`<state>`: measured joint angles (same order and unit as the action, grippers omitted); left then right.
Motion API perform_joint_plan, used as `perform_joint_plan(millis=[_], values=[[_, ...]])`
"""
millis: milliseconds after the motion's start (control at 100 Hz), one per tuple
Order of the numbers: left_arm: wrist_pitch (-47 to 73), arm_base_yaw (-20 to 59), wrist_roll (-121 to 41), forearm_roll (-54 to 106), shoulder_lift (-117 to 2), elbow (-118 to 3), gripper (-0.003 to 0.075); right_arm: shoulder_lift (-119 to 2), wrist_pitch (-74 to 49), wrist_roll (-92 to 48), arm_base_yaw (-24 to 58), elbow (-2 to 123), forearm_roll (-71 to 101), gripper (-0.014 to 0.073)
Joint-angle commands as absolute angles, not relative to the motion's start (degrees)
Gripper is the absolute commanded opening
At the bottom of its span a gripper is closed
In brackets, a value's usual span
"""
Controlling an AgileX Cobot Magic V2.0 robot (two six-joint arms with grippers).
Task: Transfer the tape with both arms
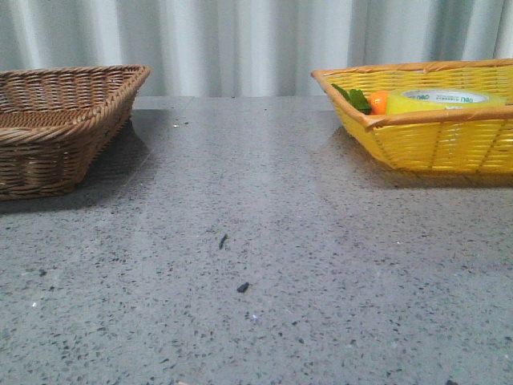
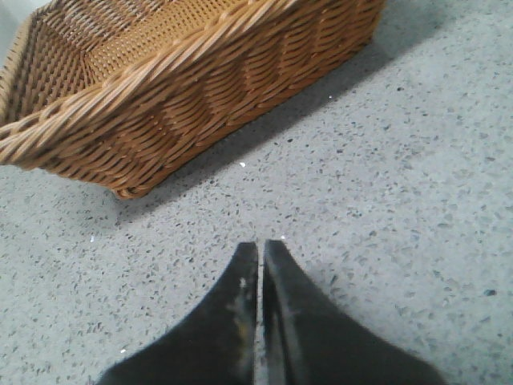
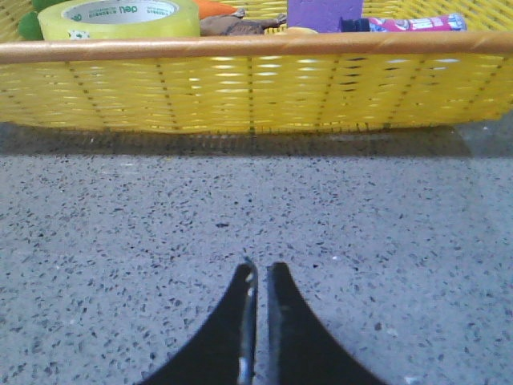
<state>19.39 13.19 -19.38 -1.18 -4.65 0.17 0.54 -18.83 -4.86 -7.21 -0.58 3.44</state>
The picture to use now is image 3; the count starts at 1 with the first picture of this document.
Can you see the small yellow toy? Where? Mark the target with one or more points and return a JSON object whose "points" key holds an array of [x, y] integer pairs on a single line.
{"points": [[297, 30]]}

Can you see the purple box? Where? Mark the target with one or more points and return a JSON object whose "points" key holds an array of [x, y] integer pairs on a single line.
{"points": [[323, 16]]}

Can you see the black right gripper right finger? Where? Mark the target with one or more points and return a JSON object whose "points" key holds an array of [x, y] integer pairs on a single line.
{"points": [[301, 350]]}

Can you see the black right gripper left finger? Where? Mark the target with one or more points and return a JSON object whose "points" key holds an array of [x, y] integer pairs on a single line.
{"points": [[222, 351]]}

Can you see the yellow woven basket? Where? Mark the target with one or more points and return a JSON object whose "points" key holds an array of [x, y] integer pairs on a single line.
{"points": [[283, 83]]}

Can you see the brown ginger root toy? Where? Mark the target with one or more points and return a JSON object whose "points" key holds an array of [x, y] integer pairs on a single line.
{"points": [[237, 24]]}

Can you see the pink printed tube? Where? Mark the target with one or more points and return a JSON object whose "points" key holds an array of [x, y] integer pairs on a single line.
{"points": [[447, 22]]}

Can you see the orange toy carrot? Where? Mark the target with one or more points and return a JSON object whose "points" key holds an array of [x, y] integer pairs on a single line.
{"points": [[212, 8]]}

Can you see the yellow packing tape roll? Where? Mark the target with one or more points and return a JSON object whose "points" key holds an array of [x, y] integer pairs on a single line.
{"points": [[120, 20]]}

